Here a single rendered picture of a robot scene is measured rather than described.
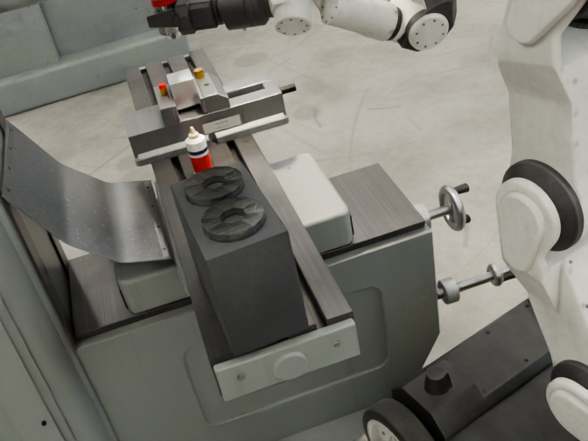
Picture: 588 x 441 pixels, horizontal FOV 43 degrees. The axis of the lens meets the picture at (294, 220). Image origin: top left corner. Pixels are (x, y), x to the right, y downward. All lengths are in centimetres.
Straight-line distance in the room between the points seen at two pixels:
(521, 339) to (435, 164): 168
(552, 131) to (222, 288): 49
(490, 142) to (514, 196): 216
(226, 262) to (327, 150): 234
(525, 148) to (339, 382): 90
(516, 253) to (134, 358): 84
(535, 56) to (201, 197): 49
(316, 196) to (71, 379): 63
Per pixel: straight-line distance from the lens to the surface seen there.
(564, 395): 127
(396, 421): 138
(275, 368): 114
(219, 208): 106
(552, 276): 117
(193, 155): 150
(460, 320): 240
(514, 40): 101
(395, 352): 182
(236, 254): 100
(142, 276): 151
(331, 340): 114
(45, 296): 148
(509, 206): 111
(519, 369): 147
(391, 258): 164
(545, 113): 106
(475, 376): 145
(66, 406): 161
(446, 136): 330
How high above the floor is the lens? 168
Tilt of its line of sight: 35 degrees down
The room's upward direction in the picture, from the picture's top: 12 degrees counter-clockwise
